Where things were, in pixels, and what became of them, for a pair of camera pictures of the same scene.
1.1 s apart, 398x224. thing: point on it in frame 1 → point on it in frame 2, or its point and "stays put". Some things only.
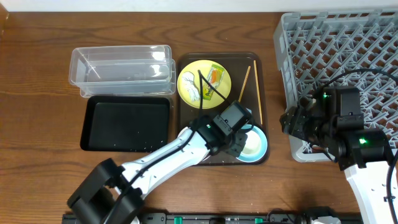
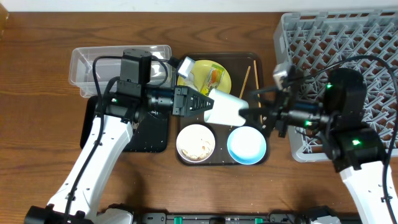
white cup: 253,143 → 225,109
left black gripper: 236,143 → 180,101
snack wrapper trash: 188,79 stays put
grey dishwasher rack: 351,48 stays put
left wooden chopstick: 245,81 stays put
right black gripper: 296,121 → 278,112
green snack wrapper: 215,76 stays put
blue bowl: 255,146 stays put
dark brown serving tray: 208,83 stays put
